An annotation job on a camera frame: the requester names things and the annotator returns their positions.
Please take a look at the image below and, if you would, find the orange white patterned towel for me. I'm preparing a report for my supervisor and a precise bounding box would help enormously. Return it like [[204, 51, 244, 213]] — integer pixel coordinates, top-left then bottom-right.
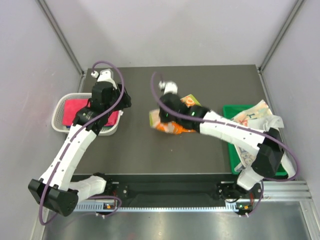
[[149, 94, 200, 135]]

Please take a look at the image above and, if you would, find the pink microfiber towel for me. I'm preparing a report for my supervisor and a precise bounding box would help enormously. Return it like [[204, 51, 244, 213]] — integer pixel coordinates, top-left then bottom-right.
[[62, 98, 119, 128]]

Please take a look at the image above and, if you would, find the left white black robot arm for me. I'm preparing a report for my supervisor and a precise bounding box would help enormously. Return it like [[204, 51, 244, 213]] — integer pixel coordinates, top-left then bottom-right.
[[28, 80, 131, 217]]

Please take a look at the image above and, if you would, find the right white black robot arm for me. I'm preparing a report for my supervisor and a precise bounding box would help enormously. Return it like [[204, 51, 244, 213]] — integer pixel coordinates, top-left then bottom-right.
[[159, 92, 285, 198]]

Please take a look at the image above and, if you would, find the white perforated basket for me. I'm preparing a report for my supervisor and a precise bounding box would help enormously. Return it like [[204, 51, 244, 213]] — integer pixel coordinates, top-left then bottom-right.
[[51, 92, 123, 136]]

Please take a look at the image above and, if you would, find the green plastic tray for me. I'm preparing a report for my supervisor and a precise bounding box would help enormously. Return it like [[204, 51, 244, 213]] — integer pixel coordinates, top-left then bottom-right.
[[222, 100, 284, 175]]

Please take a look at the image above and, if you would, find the white letter print towel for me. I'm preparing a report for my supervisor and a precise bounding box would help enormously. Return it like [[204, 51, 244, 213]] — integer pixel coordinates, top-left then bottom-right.
[[225, 100, 273, 175]]

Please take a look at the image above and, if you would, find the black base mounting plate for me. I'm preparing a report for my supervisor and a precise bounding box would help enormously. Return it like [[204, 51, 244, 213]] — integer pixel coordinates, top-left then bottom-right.
[[104, 181, 260, 201]]

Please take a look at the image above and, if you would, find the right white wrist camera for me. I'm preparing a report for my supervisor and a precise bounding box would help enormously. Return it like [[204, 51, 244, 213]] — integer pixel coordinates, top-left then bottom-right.
[[158, 81, 178, 95]]

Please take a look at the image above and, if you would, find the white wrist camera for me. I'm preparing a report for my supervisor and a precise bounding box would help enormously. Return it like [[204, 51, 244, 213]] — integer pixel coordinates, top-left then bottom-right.
[[90, 68, 118, 89], [158, 81, 178, 95]]

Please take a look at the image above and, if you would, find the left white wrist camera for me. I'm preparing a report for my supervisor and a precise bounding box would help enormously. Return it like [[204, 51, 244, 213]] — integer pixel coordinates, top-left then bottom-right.
[[90, 68, 118, 89]]

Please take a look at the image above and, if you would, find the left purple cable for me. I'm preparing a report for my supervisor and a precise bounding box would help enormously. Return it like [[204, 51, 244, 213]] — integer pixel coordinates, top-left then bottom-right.
[[39, 60, 126, 226]]

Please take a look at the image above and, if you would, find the purple cable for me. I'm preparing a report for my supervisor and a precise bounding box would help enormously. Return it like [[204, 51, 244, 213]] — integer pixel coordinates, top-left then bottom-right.
[[150, 71, 300, 218], [39, 60, 126, 226]]

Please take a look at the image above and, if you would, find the white slotted cable duct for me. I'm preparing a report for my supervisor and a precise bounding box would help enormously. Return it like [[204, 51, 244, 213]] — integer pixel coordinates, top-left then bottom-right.
[[74, 201, 252, 213]]

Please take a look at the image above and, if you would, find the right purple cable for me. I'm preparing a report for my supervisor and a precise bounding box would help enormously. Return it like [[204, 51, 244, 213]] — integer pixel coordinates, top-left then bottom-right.
[[150, 71, 300, 218]]

